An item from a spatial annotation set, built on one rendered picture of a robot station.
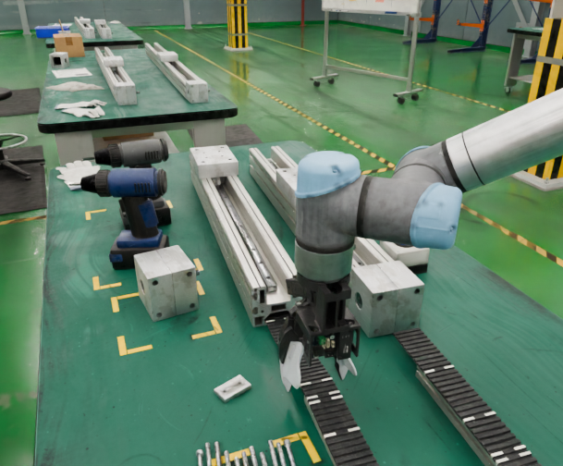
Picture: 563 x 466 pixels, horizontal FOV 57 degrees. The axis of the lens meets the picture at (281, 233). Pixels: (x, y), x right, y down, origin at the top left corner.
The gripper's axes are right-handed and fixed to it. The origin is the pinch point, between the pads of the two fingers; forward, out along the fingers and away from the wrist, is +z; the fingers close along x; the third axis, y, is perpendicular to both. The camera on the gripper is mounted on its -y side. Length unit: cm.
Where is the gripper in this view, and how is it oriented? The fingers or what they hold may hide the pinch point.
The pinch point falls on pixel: (313, 375)
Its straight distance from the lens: 82.0
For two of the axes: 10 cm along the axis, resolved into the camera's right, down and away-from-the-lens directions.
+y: 2.9, 4.3, -8.6
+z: 0.0, 8.9, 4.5
